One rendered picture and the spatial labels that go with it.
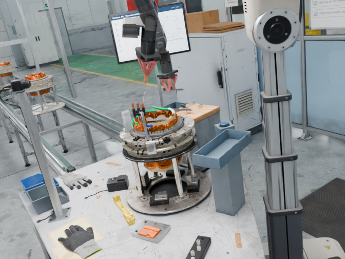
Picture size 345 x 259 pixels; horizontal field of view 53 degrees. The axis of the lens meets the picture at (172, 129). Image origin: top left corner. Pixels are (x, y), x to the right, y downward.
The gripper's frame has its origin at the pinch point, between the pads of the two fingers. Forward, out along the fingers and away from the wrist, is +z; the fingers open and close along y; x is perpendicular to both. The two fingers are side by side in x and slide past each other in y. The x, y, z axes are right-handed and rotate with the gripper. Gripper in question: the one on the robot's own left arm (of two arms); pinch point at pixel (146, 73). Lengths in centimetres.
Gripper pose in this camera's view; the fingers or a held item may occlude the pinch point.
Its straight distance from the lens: 141.9
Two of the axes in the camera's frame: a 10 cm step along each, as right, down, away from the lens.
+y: 4.8, 5.5, -6.8
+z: -1.0, 8.0, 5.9
